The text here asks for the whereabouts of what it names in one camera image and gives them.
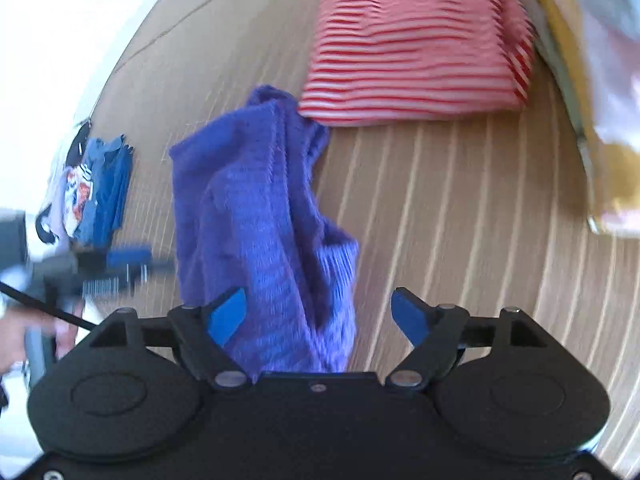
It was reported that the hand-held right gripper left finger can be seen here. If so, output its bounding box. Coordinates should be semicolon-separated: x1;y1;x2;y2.
90;287;249;392

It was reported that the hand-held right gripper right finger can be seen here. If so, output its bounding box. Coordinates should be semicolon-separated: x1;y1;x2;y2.
385;287;549;389

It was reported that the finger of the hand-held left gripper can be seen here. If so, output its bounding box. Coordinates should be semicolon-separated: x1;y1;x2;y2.
75;246;176;276
81;270;147;297

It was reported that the purple knit sweater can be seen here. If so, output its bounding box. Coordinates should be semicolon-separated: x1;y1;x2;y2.
169;85;361;378

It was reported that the stack of folded clothes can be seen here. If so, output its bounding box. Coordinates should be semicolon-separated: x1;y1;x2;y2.
510;0;640;237

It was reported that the person's left hand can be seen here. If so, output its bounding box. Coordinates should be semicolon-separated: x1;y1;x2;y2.
0;308;76;374

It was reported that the bright blue garment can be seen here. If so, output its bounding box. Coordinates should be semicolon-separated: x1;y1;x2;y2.
92;147;134;249

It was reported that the white printed shirt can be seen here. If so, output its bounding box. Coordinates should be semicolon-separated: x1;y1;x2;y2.
64;166;96;237

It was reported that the lavender garment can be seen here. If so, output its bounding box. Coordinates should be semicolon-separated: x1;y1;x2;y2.
36;155;73;257

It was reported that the blue-grey sweatshirt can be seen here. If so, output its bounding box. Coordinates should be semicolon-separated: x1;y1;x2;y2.
75;136;126;248

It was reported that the dark navy garment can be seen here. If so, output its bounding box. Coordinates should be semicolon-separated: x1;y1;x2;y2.
67;120;94;167

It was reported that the bamboo mat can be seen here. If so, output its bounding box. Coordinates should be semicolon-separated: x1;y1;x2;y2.
75;0;640;466

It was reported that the red white striped shirt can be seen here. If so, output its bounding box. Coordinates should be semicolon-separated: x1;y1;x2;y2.
298;0;537;127

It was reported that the black cable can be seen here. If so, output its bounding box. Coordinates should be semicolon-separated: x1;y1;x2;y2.
0;281;97;332

